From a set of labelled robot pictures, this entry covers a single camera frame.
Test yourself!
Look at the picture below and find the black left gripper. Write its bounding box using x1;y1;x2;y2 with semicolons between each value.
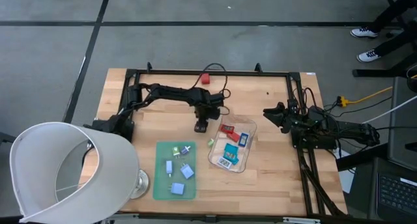
194;90;225;133

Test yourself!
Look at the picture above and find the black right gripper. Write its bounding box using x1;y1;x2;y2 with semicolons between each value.
263;98;313;133

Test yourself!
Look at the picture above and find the clear plastic tray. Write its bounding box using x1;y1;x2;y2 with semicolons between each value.
207;113;257;174

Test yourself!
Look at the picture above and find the white digital clock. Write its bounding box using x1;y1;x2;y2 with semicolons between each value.
216;157;233;170

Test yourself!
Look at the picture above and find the green translucent plastic tray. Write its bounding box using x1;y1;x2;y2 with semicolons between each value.
152;141;197;201

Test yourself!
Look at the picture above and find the white lamp shade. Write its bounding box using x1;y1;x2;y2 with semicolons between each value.
9;121;140;224

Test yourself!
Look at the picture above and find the black standing desk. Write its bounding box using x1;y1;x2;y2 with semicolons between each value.
351;0;417;78

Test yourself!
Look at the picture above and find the dark grey computer case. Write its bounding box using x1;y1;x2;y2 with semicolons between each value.
387;76;417;171

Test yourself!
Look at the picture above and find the person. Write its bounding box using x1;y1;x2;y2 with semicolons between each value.
350;0;417;64

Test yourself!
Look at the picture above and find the black laptop with keyboard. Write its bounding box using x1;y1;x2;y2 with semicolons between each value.
369;157;417;223

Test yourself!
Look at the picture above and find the right wrist camera black cable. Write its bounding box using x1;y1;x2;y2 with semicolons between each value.
293;87;326;120

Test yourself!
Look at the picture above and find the wrist camera black cable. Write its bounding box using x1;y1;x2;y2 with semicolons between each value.
293;87;326;120
190;63;232;116

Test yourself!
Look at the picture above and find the left wrist camera black cable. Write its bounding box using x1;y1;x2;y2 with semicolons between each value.
190;63;232;116

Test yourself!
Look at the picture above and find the yellow extension cable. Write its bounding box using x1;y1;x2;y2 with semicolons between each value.
337;74;417;108

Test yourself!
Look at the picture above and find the black aluminium table frame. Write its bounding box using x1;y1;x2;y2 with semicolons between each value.
115;63;349;223

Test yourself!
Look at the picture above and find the white cable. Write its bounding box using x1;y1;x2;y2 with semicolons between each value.
361;95;417;124

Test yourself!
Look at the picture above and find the black power cable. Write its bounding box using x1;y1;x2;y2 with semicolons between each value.
374;125;417;132

